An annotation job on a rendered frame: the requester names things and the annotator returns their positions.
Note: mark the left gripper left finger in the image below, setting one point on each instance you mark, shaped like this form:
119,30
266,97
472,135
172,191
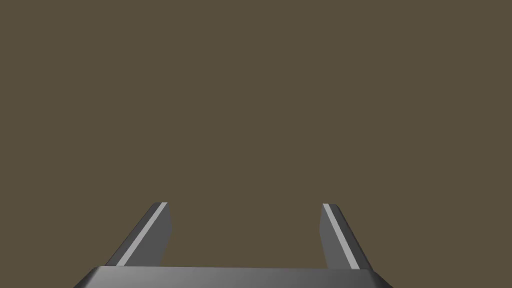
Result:
148,240

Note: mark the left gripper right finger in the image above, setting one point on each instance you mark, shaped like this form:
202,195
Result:
338,240

